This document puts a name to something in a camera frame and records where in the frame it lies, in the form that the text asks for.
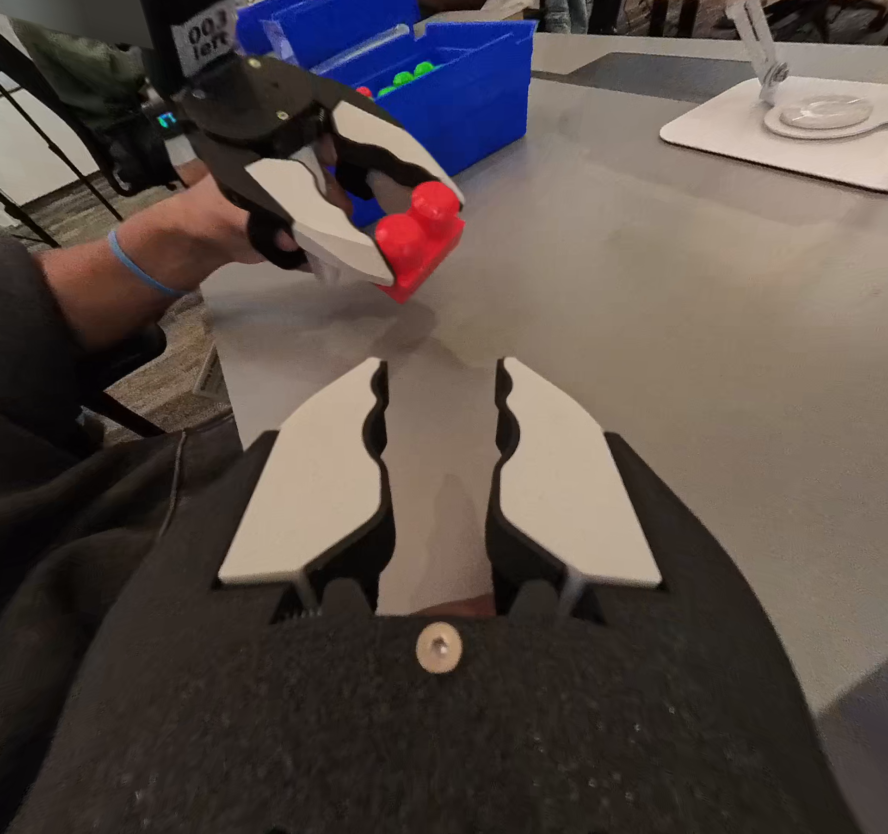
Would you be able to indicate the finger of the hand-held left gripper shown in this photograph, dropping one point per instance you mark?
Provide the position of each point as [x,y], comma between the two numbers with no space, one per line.
[395,140]
[305,209]

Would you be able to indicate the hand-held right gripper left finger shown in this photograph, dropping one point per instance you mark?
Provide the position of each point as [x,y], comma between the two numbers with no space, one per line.
[312,487]

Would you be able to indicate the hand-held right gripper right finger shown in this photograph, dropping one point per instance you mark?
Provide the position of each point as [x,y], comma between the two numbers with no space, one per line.
[576,487]

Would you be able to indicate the pile of toy blocks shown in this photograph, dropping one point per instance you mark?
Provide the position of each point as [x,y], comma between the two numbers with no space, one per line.
[402,78]

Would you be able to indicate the blue plastic bin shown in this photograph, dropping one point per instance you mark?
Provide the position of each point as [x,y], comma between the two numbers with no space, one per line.
[333,15]
[472,119]

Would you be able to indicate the red two-stud block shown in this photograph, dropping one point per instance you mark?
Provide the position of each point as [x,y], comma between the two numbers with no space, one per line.
[433,237]

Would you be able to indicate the person's left forearm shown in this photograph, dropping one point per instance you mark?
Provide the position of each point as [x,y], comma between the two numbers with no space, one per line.
[83,293]

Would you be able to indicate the grey desk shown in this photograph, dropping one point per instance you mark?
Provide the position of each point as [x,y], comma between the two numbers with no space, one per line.
[694,327]

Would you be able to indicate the person's left hand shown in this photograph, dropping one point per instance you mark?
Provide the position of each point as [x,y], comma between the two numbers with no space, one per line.
[208,237]

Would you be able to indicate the black cube device with screen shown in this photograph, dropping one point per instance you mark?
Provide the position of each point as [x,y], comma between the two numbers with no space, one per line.
[139,147]

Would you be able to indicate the printed paper sheet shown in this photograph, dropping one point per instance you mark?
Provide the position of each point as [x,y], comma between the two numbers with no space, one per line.
[208,379]

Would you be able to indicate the blue wristband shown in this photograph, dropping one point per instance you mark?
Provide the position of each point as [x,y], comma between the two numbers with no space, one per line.
[139,272]

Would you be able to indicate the black office chair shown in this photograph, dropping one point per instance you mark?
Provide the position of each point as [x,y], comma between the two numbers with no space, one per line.
[132,348]

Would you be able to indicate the person's dark clothing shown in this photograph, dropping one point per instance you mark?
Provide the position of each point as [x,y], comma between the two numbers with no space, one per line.
[69,570]

